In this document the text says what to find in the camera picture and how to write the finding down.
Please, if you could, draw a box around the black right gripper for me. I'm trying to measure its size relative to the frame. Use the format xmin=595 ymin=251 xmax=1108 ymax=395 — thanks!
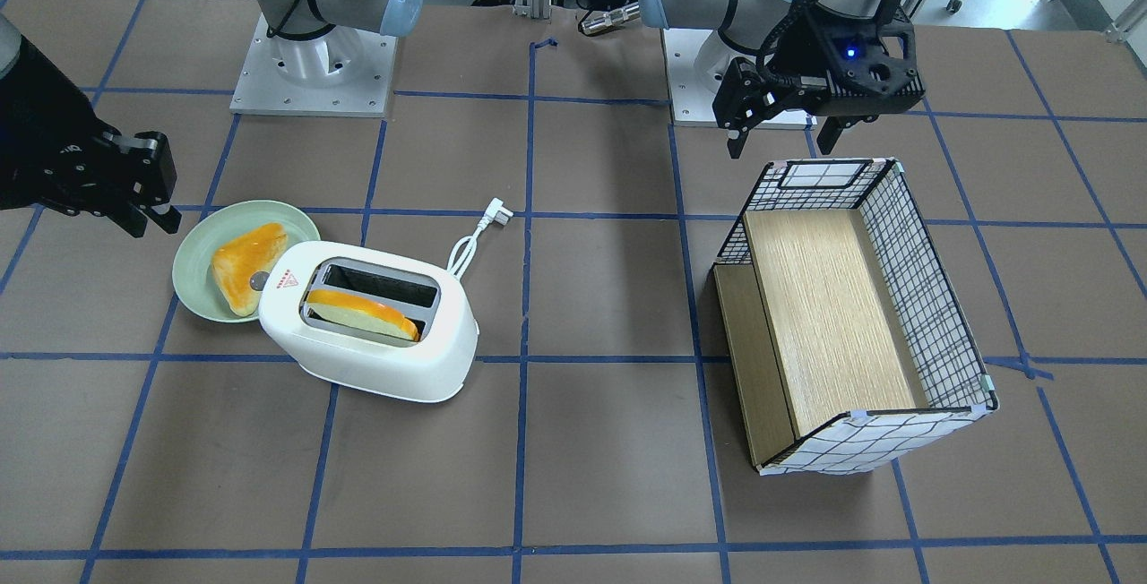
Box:
xmin=1 ymin=29 xmax=184 ymax=238

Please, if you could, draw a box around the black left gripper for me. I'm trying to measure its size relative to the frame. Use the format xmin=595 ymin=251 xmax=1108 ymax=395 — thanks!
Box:
xmin=713 ymin=7 xmax=926 ymax=159

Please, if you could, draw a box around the white two-slot toaster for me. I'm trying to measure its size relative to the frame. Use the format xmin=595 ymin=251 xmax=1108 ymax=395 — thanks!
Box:
xmin=257 ymin=241 xmax=479 ymax=403

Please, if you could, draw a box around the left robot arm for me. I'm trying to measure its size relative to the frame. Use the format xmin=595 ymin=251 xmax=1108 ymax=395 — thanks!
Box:
xmin=638 ymin=0 xmax=926 ymax=159

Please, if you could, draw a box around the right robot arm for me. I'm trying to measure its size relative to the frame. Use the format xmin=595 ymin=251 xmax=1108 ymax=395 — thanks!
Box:
xmin=1 ymin=0 xmax=426 ymax=238

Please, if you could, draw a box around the bread slice in toaster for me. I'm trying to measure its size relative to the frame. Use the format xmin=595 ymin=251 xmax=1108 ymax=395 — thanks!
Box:
xmin=305 ymin=289 xmax=419 ymax=342

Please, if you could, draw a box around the light green plate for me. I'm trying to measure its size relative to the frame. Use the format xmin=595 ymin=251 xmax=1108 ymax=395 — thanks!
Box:
xmin=172 ymin=200 xmax=319 ymax=324

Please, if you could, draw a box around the toast piece on plate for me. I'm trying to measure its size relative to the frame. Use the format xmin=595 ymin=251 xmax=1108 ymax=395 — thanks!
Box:
xmin=211 ymin=221 xmax=289 ymax=316

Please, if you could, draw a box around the wooden board in basket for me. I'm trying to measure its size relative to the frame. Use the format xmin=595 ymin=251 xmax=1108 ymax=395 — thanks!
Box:
xmin=713 ymin=210 xmax=928 ymax=477

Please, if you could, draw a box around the wire basket with checked liner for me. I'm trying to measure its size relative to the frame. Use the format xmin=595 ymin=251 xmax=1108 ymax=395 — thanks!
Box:
xmin=711 ymin=157 xmax=999 ymax=477

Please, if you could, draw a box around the white toaster power cable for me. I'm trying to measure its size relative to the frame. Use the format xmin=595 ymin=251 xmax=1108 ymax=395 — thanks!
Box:
xmin=444 ymin=197 xmax=510 ymax=280

